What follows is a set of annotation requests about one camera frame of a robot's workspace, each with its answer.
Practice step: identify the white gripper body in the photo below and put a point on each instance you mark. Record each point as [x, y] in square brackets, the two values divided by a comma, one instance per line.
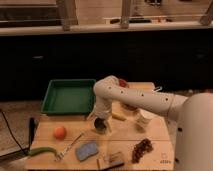
[102, 108]

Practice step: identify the dark metal cup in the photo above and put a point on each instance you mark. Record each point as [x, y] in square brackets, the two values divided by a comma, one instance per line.
[100, 125]

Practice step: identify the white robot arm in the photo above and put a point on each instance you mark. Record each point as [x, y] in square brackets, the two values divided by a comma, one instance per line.
[194, 117]

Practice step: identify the green plastic tray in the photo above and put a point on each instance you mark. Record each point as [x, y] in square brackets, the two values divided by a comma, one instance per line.
[69, 97]

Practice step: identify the dark red bowl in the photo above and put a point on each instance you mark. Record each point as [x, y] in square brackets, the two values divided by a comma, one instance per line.
[123, 83]

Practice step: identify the blue sponge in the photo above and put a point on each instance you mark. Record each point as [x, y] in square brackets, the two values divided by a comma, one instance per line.
[86, 150]

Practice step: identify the orange fruit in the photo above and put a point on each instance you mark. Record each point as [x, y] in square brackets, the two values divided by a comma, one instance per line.
[60, 132]

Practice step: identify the wooden block brush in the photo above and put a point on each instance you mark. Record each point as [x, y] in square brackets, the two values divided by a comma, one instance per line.
[110, 161]

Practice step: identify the silver metal fork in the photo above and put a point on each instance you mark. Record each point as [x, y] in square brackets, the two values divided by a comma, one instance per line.
[61, 155]

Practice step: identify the green handled brush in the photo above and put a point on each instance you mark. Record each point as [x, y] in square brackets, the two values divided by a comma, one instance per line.
[39, 150]

